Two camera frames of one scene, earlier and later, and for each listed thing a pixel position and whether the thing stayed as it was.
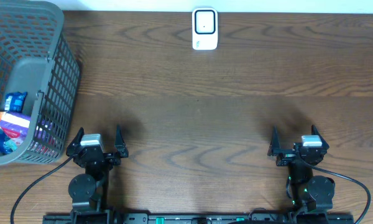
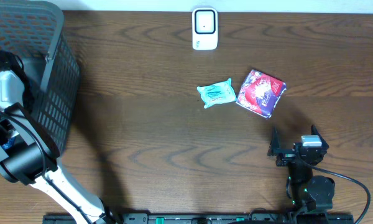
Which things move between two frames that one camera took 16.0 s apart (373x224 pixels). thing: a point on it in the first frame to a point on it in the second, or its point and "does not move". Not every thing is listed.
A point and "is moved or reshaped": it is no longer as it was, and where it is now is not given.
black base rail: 174,218 does not move
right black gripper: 275,144 does not move
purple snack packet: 15,125 is moved or reshaped
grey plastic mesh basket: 29,52 does not move
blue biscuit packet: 14,102 is moved or reshaped
